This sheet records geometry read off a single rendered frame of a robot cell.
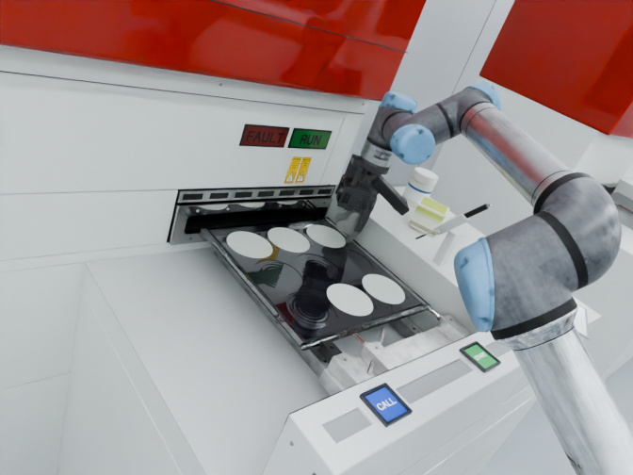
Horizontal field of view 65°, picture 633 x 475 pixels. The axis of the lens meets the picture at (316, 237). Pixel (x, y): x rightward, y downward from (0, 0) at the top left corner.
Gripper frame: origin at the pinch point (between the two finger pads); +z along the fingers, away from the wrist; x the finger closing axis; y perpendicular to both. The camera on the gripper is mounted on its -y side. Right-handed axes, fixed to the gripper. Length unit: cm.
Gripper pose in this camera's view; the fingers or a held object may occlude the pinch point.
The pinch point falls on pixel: (351, 237)
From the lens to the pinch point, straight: 120.3
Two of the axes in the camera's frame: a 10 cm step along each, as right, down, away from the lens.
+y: -9.5, -2.7, -1.9
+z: -3.3, 8.3, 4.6
